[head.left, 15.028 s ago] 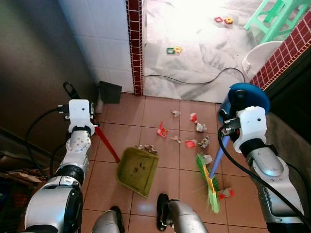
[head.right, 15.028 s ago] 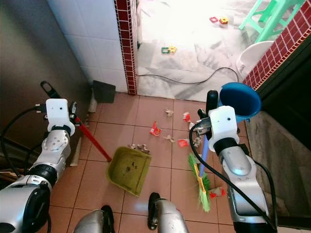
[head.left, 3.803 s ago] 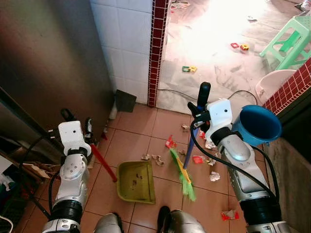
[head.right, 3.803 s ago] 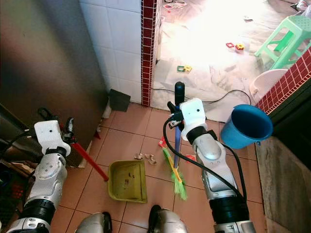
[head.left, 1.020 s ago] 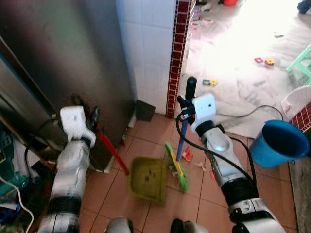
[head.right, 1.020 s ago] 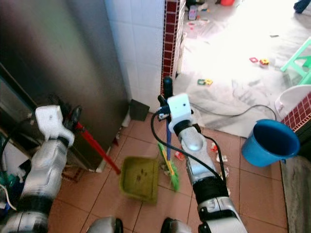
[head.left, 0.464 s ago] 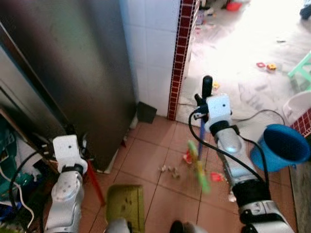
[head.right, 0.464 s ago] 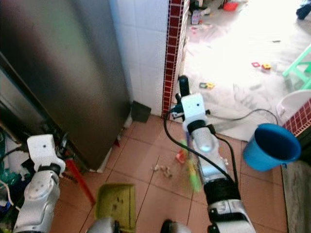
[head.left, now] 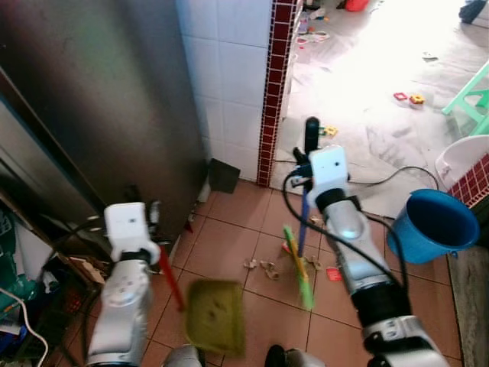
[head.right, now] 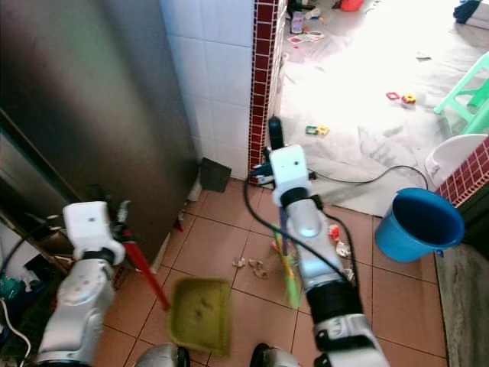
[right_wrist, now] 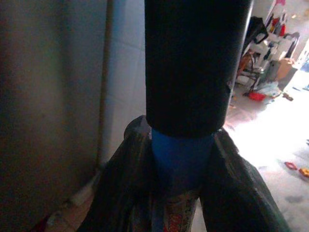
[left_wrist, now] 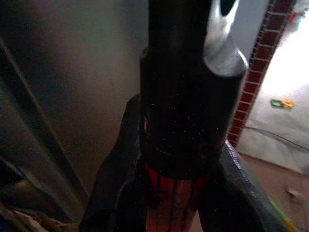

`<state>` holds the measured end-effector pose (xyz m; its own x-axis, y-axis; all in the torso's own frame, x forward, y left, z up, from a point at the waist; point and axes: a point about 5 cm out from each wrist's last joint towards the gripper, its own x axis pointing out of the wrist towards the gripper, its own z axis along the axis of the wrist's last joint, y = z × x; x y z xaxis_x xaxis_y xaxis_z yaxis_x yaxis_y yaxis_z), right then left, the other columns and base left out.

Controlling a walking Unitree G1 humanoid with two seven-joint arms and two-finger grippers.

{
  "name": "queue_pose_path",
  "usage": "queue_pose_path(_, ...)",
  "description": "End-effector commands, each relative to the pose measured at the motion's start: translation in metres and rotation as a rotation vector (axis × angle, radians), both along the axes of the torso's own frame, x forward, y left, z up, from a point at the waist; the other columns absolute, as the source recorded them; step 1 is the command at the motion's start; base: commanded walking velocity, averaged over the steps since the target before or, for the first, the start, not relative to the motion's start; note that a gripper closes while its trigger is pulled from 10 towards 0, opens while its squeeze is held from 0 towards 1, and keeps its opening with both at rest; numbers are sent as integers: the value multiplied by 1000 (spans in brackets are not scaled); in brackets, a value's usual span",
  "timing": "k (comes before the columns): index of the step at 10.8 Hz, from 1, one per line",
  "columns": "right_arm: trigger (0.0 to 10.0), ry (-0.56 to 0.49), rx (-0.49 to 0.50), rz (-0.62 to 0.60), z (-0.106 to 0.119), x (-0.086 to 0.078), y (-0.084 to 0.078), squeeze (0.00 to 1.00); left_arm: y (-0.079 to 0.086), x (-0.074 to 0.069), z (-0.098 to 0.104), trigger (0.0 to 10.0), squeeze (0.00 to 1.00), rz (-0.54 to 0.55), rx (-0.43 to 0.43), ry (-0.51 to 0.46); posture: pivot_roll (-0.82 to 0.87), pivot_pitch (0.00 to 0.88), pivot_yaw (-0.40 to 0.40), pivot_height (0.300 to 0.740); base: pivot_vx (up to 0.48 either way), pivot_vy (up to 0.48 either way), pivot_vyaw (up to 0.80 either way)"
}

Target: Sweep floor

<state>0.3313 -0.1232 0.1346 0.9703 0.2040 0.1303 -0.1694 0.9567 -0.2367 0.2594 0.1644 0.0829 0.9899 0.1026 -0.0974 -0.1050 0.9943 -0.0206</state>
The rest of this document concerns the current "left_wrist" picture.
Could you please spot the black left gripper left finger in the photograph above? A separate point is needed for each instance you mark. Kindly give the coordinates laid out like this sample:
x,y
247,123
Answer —
x,y
116,188

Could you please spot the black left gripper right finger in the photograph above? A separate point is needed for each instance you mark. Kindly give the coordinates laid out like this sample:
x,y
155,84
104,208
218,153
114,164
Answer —
x,y
236,205

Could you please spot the green toy piece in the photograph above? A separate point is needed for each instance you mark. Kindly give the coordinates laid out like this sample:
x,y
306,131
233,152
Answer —
x,y
276,103

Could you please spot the yellow toy piece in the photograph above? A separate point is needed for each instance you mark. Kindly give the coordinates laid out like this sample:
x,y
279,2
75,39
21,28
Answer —
x,y
289,103

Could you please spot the grey metal cabinet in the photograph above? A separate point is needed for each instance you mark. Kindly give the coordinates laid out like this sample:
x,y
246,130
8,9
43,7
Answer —
x,y
84,60

